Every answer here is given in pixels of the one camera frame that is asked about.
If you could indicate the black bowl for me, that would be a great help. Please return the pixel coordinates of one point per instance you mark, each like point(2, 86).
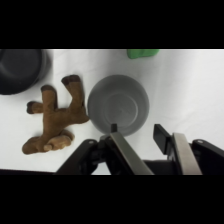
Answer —
point(20, 70)

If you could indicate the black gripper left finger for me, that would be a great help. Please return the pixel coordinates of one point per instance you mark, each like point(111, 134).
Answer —
point(128, 155)

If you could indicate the brown plush toy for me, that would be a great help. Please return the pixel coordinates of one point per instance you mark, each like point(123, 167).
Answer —
point(58, 116)

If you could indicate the grey bowl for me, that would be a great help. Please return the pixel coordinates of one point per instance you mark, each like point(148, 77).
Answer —
point(118, 105)

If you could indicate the green sponge block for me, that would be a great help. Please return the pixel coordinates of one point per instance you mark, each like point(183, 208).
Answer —
point(142, 53)

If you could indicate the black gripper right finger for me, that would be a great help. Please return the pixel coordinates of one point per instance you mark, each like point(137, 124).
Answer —
point(181, 155)

